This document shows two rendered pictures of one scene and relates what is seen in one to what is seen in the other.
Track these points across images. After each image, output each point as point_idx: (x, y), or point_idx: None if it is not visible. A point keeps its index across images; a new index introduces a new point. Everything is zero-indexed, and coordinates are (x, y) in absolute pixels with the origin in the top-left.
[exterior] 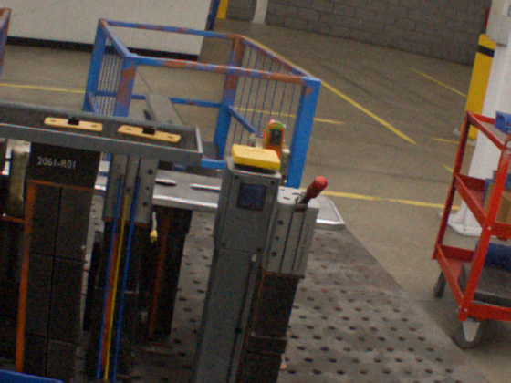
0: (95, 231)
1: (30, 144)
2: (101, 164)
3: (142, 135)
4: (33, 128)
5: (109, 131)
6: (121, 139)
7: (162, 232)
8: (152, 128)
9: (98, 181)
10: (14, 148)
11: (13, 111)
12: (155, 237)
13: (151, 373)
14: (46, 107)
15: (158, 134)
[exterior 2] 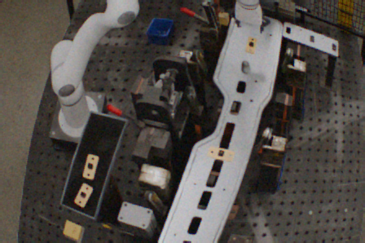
0: None
1: (151, 173)
2: (210, 228)
3: (79, 191)
4: (85, 149)
5: (85, 180)
6: (76, 182)
7: None
8: (81, 194)
9: (178, 222)
10: (143, 164)
11: (109, 143)
12: (101, 224)
13: None
14: (112, 158)
15: (82, 198)
